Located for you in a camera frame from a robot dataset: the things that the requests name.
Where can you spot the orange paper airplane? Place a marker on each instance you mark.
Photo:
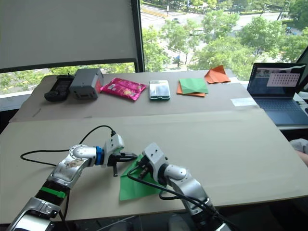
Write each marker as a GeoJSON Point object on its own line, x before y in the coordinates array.
{"type": "Point", "coordinates": [217, 75]}

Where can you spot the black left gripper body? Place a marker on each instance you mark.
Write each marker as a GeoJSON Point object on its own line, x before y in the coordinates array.
{"type": "Point", "coordinates": [116, 158]}

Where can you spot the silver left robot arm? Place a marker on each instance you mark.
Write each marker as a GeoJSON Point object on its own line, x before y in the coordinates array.
{"type": "Point", "coordinates": [81, 152]}

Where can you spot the grey box device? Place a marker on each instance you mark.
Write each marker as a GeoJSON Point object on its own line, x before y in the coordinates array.
{"type": "Point", "coordinates": [84, 81]}

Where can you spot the clear plastic tool case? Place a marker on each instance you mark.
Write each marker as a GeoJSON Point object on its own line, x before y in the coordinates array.
{"type": "Point", "coordinates": [159, 90]}

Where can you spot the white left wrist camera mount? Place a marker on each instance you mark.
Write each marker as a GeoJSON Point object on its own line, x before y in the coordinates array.
{"type": "Point", "coordinates": [115, 143]}

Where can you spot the bystander arm grey sleeve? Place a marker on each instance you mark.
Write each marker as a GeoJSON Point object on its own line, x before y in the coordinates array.
{"type": "Point", "coordinates": [300, 146]}

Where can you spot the green paper sheet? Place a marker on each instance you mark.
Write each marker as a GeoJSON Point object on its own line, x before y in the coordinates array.
{"type": "Point", "coordinates": [134, 190]}

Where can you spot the green folded paper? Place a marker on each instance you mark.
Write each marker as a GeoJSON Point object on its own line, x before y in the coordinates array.
{"type": "Point", "coordinates": [193, 85]}

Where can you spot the black handheld remote controller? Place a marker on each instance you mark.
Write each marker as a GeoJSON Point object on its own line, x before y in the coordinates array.
{"type": "Point", "coordinates": [59, 87]}

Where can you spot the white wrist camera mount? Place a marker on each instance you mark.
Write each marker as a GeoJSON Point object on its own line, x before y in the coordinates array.
{"type": "Point", "coordinates": [115, 143]}
{"type": "Point", "coordinates": [154, 154]}

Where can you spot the dark open laptop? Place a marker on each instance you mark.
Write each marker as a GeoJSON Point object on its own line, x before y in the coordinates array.
{"type": "Point", "coordinates": [276, 108]}

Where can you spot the black window pillar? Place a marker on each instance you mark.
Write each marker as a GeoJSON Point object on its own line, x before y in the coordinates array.
{"type": "Point", "coordinates": [138, 36]}

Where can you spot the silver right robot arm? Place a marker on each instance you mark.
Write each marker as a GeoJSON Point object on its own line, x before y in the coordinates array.
{"type": "Point", "coordinates": [190, 185]}

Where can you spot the pink snack packet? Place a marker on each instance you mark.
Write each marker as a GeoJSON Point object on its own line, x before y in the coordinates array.
{"type": "Point", "coordinates": [122, 87]}

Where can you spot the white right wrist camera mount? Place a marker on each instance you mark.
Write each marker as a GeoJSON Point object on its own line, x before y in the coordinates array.
{"type": "Point", "coordinates": [154, 154]}

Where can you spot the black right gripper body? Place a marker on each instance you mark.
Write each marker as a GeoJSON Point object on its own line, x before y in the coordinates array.
{"type": "Point", "coordinates": [147, 166]}

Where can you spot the white roller blind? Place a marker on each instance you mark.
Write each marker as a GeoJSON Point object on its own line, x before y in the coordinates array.
{"type": "Point", "coordinates": [67, 29]}

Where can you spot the brown cardboard sheet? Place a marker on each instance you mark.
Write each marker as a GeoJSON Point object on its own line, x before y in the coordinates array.
{"type": "Point", "coordinates": [144, 106]}
{"type": "Point", "coordinates": [228, 156]}

